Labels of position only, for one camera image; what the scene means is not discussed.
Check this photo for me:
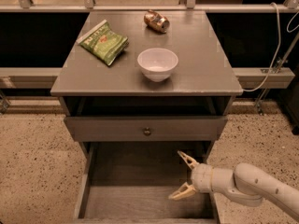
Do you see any open grey middle drawer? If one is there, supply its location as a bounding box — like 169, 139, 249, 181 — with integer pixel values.
73, 142, 220, 224

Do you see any metal support stand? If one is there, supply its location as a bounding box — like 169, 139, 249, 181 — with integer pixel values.
254, 32, 299, 116

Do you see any crushed brown soda can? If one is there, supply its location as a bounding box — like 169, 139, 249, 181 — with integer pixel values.
144, 10, 170, 33

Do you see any white cable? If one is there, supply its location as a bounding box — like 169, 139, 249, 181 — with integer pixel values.
242, 2, 299, 93

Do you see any green chip bag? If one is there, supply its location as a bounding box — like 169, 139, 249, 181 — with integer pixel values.
77, 20, 129, 66

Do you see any grey wooden drawer cabinet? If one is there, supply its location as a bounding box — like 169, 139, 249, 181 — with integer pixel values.
51, 11, 242, 157

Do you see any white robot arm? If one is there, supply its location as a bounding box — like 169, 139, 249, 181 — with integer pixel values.
169, 151, 299, 221

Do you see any round brass drawer knob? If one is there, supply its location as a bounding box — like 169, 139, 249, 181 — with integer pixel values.
143, 127, 151, 136

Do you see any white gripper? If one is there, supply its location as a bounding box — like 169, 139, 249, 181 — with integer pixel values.
168, 150, 213, 201

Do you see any white ceramic bowl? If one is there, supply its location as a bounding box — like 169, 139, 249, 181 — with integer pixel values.
137, 48, 178, 82

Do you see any closed grey top drawer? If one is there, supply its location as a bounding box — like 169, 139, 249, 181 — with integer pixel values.
64, 116, 227, 142

